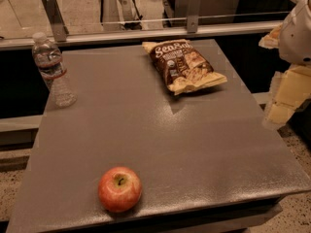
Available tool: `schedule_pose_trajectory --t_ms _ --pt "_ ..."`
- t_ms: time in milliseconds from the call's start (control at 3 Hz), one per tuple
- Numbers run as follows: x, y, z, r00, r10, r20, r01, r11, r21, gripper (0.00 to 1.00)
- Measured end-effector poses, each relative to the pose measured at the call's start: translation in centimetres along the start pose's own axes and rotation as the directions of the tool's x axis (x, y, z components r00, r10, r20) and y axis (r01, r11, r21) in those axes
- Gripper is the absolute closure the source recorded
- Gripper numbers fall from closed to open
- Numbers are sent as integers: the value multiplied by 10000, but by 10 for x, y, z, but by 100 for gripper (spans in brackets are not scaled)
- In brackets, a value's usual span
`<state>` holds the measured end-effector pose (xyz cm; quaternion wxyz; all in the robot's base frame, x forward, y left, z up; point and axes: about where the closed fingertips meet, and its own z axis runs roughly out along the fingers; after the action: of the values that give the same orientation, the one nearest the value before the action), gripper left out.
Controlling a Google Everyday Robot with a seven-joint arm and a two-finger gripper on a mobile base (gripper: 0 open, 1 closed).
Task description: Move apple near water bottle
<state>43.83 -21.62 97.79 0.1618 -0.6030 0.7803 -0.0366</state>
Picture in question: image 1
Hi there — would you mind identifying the metal rail bracket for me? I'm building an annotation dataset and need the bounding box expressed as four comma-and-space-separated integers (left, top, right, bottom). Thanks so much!
187, 0, 201, 33
41, 0, 69, 42

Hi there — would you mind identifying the left metal rail bracket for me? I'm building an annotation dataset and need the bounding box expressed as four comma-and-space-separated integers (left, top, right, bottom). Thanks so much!
41, 0, 69, 42

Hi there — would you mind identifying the horizontal metal rail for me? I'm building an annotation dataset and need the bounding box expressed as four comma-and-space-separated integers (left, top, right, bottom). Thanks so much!
0, 19, 285, 51

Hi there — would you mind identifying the right metal rail bracket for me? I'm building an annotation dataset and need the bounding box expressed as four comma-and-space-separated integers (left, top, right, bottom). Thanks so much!
187, 0, 201, 33

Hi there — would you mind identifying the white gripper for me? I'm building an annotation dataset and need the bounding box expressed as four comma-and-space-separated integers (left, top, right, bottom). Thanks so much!
259, 0, 311, 130

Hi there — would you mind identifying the red apple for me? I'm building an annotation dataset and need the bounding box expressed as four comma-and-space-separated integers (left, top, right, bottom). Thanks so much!
98, 167, 142, 213

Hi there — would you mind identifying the brown sea salt chip bag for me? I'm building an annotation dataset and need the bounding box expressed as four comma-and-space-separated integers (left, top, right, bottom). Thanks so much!
142, 39, 227, 95

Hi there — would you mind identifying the clear plastic water bottle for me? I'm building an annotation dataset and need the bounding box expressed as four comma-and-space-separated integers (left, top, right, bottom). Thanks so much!
32, 32, 77, 108

